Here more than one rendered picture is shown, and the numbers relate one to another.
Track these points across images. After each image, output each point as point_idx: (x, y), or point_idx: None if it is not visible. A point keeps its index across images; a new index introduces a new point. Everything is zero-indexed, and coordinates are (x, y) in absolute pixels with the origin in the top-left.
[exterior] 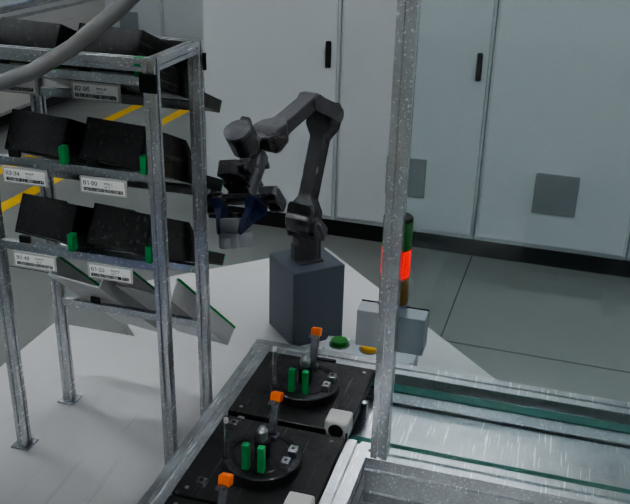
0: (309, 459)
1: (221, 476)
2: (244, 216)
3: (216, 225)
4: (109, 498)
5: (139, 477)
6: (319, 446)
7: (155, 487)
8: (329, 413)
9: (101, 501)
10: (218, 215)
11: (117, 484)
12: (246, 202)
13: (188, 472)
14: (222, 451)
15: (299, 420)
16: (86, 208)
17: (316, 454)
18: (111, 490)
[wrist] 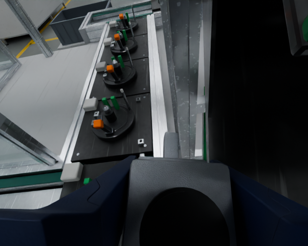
0: (90, 135)
1: (110, 65)
2: (105, 179)
3: (233, 169)
4: (198, 119)
5: (195, 136)
6: (85, 147)
7: (160, 95)
8: (76, 170)
9: (200, 117)
10: (261, 192)
11: (202, 128)
12: (63, 212)
13: (148, 104)
14: (138, 122)
15: (100, 166)
16: None
17: (86, 140)
18: (201, 124)
